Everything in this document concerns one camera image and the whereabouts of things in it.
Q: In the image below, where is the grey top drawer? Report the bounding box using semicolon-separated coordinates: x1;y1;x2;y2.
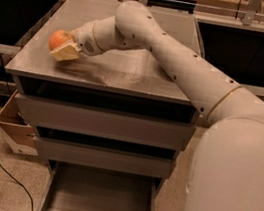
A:
15;94;195;150

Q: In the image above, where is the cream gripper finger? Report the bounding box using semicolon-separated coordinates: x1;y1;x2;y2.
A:
50;42;81;61

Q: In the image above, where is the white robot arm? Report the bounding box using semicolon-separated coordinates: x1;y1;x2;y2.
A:
48;1;264;211

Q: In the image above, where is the brown cardboard box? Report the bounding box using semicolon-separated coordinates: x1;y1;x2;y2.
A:
0;93;37;156

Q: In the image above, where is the grey drawer cabinet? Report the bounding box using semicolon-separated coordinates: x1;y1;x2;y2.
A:
7;0;198;198

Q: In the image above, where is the orange round fruit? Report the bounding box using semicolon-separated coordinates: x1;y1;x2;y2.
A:
48;30;75;51

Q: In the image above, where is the grey open bottom drawer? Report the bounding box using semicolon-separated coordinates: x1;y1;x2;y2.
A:
37;163;157;211

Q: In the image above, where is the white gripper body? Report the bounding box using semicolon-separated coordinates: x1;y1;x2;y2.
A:
72;20;104;57

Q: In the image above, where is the grey middle drawer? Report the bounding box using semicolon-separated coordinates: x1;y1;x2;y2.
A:
33;136;175;179

